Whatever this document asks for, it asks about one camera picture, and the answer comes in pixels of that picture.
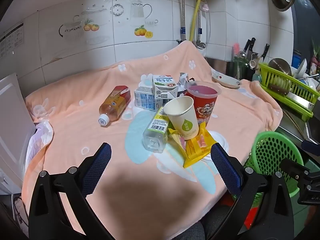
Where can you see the peach printed blanket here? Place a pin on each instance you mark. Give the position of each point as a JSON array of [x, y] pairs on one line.
[[82, 120]]

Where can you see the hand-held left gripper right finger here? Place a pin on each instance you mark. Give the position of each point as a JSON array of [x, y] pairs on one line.
[[225, 167]]

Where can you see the white printed dish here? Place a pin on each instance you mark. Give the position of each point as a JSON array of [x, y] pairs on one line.
[[226, 80]]

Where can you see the steel bowl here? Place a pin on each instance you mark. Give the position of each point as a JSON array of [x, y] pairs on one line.
[[280, 66]]

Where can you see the white paper cup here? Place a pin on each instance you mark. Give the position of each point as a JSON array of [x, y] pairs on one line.
[[183, 116]]

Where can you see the amber tea bottle red label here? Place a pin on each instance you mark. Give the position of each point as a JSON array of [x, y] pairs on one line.
[[115, 103]]

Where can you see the blue white milk carton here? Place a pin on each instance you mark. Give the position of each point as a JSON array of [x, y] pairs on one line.
[[143, 98]]

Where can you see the kitchen cleaver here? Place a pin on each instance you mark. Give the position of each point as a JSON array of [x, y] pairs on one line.
[[292, 96]]

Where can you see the yellow snack packet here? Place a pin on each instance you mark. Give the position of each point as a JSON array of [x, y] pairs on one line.
[[196, 148]]

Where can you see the orange fruit wall sticker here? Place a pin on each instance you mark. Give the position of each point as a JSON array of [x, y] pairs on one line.
[[143, 31], [90, 26]]

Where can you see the clear bottle yellow label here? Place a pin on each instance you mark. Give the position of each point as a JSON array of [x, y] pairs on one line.
[[156, 130]]

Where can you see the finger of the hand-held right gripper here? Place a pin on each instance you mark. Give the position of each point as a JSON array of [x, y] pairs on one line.
[[292, 168], [310, 146]]

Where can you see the green perforated plastic basket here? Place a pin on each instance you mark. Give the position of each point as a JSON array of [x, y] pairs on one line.
[[272, 150]]

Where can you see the crumpled white paper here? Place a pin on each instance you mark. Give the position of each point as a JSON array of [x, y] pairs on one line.
[[183, 78]]

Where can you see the green white milk carton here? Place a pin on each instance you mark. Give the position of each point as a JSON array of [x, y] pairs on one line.
[[163, 86]]

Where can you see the printed wall chart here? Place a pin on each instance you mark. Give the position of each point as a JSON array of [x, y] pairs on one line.
[[11, 41]]

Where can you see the red plastic cup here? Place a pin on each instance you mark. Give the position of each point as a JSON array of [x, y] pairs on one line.
[[207, 105]]

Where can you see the dark utensil holder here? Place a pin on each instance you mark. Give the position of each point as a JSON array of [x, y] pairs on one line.
[[241, 67]]

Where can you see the green plastic dish rack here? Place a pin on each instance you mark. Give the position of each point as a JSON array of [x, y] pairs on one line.
[[282, 90]]

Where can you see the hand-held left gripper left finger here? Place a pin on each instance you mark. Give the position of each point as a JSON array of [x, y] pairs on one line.
[[97, 166]]

